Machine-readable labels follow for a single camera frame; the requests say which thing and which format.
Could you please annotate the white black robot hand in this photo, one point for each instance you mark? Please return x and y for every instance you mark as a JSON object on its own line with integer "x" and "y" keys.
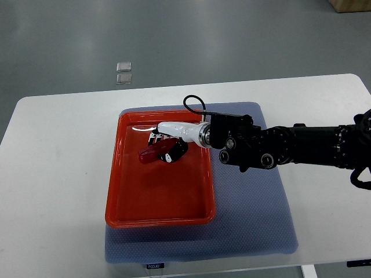
{"x": 184, "y": 133}

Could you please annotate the red pepper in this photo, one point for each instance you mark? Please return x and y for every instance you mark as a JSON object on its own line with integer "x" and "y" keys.
{"x": 153, "y": 152}

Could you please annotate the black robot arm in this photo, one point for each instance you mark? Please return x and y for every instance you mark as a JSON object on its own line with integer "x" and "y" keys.
{"x": 243, "y": 144}

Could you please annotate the red plastic tray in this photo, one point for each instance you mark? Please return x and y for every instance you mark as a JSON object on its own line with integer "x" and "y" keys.
{"x": 158, "y": 193}

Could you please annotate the blue textured mat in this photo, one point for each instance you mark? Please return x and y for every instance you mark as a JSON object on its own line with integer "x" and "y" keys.
{"x": 252, "y": 218}

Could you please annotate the upper floor outlet plate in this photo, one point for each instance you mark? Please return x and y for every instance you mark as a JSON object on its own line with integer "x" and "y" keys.
{"x": 125, "y": 66}

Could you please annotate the black table label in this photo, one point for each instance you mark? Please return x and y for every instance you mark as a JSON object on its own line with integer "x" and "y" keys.
{"x": 155, "y": 266}

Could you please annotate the white table leg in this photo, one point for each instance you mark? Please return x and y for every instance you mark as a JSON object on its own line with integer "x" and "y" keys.
{"x": 308, "y": 271}

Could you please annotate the wooden box corner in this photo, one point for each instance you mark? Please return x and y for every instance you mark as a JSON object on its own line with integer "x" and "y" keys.
{"x": 350, "y": 6}

